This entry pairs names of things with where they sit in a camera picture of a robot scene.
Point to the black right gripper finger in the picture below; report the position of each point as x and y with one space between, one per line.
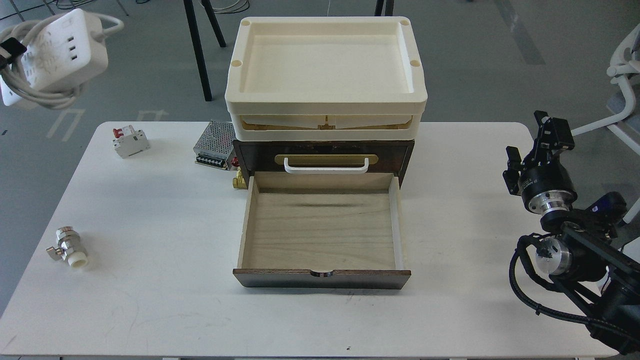
512 173
554 136

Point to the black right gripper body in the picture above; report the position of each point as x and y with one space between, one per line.
547 188

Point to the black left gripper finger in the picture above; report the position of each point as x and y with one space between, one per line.
10 50

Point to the white power strip with cable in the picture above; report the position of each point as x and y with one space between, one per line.
64 52

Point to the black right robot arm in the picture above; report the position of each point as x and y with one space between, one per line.
574 256

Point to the white office chair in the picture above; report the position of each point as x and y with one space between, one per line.
623 65

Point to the black table leg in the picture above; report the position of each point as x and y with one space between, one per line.
384 8
196 41

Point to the metal valve white fitting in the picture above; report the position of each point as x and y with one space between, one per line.
69 248

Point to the open wooden drawer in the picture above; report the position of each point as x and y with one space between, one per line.
324 231

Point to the metal mesh power supply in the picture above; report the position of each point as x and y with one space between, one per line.
214 147

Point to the cream plastic tray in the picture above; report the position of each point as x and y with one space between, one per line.
326 79

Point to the brass pipe fitting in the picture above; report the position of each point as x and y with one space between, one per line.
239 182

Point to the white circuit breaker red switch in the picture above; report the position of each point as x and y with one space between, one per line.
128 141

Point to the white drawer handle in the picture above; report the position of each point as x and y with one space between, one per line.
325 170

